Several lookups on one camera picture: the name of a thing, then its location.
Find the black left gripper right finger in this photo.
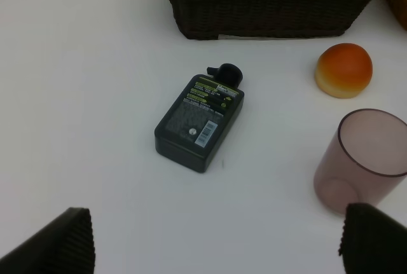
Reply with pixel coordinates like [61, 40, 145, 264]
[338, 203, 406, 274]

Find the orange round bread bun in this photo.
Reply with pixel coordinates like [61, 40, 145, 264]
[314, 43, 373, 99]

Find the dark green rectangular bottle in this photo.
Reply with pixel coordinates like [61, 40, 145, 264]
[155, 64, 244, 173]

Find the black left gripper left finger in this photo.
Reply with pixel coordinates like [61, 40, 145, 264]
[1, 207, 96, 273]

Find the translucent purple plastic cup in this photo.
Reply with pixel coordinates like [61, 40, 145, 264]
[314, 109, 406, 214]

